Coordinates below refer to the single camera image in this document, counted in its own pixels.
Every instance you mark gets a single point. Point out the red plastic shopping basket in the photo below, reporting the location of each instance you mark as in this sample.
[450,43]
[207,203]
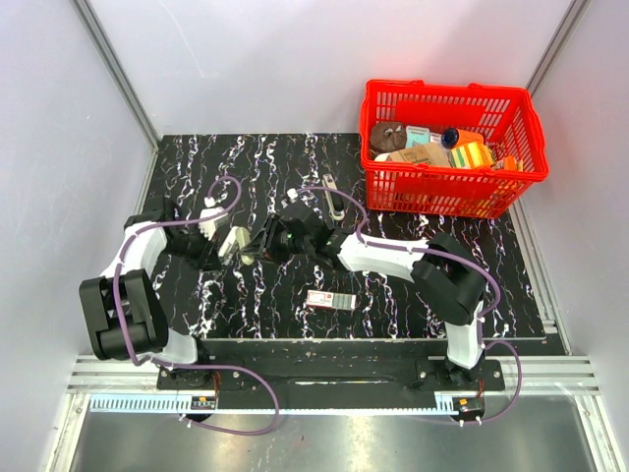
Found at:
[505,116]

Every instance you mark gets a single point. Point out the orange bottle blue cap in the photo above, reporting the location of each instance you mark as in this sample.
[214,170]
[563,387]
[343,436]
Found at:
[454,137]

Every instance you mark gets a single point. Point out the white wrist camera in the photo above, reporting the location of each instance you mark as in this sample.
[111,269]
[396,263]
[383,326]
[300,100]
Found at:
[212,217]
[291,196]

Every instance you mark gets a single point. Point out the cream white stapler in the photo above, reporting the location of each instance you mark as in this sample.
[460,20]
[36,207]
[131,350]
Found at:
[235,242]

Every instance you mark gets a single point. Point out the red white staple box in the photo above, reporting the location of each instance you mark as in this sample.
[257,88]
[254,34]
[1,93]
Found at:
[331,300]

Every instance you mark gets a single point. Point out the teal white small box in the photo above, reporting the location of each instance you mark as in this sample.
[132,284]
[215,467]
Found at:
[417,136]

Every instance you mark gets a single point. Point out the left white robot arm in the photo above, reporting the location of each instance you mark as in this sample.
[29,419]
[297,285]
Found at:
[121,307]

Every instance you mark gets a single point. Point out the brown cardboard package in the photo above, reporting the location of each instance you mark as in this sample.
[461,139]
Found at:
[430,154]

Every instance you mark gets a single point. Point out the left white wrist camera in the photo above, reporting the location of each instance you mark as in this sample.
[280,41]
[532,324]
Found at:
[212,217]

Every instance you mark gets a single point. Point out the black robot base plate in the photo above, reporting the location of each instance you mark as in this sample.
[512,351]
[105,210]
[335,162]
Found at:
[396,376]

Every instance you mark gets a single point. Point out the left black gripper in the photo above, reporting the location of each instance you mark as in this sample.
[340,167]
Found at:
[208,259]

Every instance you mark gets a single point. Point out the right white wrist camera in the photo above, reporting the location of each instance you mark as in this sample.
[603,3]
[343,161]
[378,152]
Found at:
[291,196]

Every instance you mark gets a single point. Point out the small orange packet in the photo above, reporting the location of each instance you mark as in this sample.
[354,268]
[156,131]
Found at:
[507,163]

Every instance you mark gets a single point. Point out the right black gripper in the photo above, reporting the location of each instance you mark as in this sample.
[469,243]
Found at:
[263,246]

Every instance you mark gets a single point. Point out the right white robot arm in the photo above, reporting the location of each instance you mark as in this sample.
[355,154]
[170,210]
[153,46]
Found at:
[439,268]

